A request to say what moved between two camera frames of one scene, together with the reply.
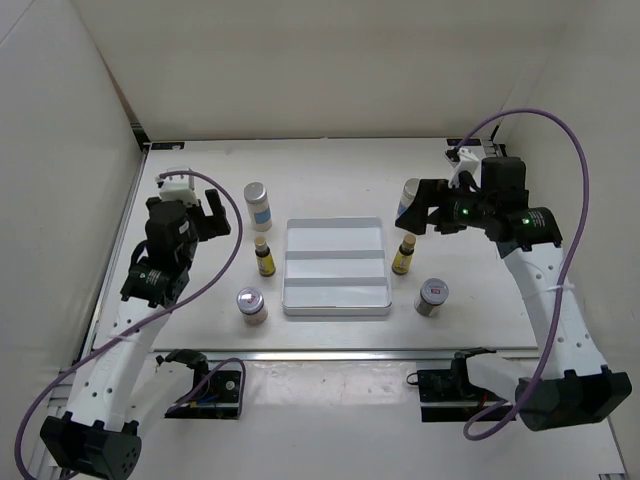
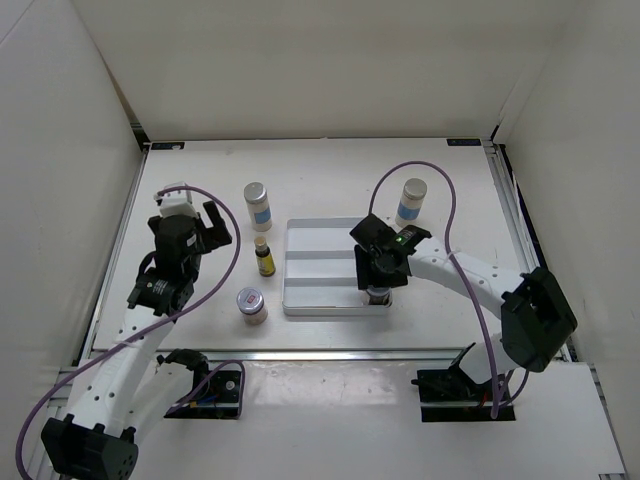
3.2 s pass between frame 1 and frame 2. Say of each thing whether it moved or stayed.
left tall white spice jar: stayed
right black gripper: moved
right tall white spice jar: stayed
